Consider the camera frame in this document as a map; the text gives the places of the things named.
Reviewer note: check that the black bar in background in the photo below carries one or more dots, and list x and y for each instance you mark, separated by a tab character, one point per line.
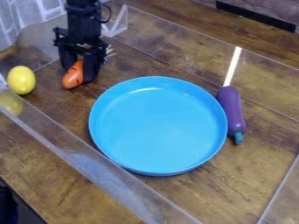
278	23

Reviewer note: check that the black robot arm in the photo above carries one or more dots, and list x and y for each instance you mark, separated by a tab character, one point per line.
82	3

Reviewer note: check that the orange toy carrot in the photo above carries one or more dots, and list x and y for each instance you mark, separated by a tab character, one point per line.
74	77

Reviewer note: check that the clear acrylic barrier wall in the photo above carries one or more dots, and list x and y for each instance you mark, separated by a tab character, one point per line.
177	39

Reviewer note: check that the yellow toy lemon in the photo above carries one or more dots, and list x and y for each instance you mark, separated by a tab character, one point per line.
22	80

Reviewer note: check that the purple toy eggplant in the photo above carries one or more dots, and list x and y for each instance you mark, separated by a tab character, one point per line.
229	98

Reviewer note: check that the blue round plate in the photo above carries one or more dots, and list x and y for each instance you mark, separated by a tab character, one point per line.
158	125

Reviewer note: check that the white grey curtain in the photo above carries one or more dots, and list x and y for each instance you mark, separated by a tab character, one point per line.
21	13

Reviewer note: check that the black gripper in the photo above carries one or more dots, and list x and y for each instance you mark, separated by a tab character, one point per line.
84	33

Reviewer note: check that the clear acrylic triangle bracket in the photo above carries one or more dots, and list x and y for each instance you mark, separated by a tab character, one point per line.
117	25

